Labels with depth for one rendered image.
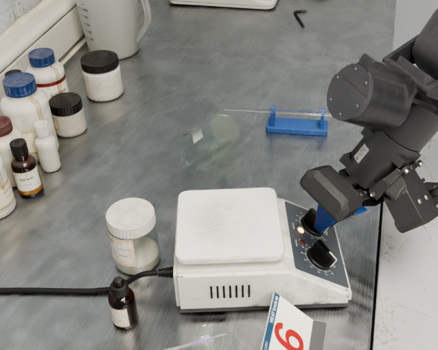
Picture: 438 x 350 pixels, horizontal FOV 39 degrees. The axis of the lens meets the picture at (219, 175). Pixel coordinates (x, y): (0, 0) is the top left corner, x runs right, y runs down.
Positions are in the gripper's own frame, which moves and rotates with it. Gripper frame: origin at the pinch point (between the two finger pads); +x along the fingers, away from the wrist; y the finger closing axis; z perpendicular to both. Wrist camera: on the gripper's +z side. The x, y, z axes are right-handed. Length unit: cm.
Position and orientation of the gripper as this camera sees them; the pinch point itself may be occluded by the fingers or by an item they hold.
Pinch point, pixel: (336, 210)
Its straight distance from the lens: 74.2
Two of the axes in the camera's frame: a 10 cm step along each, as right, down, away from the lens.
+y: 6.1, -1.7, 7.7
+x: -4.7, 7.1, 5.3
